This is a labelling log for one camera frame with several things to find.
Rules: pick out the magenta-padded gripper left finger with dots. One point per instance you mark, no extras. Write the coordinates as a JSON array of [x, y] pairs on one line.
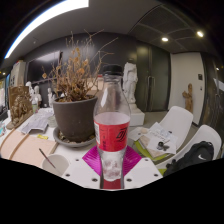
[[80, 171]]

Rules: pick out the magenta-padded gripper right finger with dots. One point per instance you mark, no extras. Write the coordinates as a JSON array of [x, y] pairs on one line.
[[146, 171]]

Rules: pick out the clear red-labelled plastic bottle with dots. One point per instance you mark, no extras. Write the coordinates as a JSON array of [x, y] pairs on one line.
[[111, 133]]

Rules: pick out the green seat cushion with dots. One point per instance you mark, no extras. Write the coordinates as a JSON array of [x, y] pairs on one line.
[[146, 154]]

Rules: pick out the grey plant saucer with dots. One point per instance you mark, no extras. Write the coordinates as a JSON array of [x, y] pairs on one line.
[[71, 144]]

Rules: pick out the thin stick in mug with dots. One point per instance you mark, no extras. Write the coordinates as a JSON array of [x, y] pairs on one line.
[[46, 157]]

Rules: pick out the stack of white papers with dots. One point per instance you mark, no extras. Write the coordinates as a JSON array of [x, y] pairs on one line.
[[160, 136]]

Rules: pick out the black backpack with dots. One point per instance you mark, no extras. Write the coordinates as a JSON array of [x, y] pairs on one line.
[[193, 156]]

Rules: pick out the yellow sticky note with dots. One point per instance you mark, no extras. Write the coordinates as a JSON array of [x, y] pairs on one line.
[[42, 137]]

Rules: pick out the dried plant in grey pot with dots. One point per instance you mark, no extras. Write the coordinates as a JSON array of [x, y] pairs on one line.
[[75, 120]]

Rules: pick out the white statue plinth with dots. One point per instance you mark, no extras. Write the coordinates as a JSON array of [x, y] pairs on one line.
[[136, 118]]

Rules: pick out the small clear cup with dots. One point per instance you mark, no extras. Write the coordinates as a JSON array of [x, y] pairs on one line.
[[52, 121]]

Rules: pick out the white plastic chair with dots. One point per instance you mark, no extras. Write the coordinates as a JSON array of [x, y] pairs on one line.
[[206, 133], [178, 121]]

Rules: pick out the light wooden drawing board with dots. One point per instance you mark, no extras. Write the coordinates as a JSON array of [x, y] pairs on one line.
[[23, 150]]

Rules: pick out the printed paper sheet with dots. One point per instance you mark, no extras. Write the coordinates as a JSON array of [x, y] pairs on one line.
[[38, 121]]

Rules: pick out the green-labelled white spray bottle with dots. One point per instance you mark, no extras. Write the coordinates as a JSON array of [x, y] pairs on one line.
[[34, 106]]

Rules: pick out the small white plaster figurine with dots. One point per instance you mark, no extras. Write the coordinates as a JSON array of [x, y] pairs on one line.
[[29, 88], [37, 93], [51, 96]]

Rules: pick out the wooden mannequin figure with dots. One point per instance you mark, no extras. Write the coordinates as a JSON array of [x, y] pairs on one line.
[[188, 96]]

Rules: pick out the brown carved sculpture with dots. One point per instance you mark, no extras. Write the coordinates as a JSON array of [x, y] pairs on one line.
[[20, 106]]

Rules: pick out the tall white plaster statue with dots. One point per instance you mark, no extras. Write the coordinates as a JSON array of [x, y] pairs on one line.
[[130, 80]]

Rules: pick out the dark double door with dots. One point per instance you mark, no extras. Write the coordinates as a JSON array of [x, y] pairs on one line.
[[156, 76]]

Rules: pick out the white cabinet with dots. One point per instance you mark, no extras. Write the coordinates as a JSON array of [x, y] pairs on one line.
[[18, 73]]

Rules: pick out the round recessed ceiling light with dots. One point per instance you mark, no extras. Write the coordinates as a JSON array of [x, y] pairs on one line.
[[164, 39], [200, 34]]

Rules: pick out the long white ceiling light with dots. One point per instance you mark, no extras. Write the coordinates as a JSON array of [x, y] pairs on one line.
[[43, 15]]

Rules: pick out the black wall switch panel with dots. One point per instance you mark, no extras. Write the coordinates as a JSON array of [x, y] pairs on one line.
[[200, 77]]

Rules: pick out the black wall screen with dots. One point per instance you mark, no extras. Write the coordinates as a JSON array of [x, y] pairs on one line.
[[43, 68]]

